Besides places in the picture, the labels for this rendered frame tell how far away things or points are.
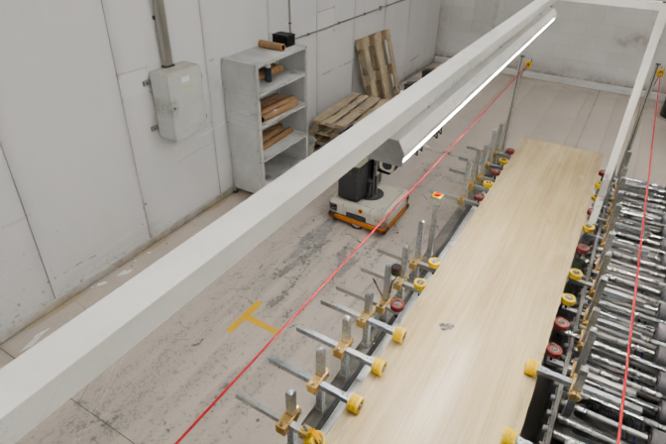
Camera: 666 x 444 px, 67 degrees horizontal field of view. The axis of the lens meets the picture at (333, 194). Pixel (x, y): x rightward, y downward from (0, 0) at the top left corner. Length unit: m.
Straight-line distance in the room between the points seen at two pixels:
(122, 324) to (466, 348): 2.33
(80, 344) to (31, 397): 0.08
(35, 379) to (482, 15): 10.24
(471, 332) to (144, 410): 2.21
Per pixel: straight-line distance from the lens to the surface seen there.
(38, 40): 4.12
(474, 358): 2.87
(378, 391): 2.64
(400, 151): 1.46
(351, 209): 5.11
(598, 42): 10.33
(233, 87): 5.30
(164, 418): 3.79
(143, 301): 0.81
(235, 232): 0.92
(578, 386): 2.80
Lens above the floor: 2.98
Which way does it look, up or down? 31 degrees down
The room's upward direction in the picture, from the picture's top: 1 degrees clockwise
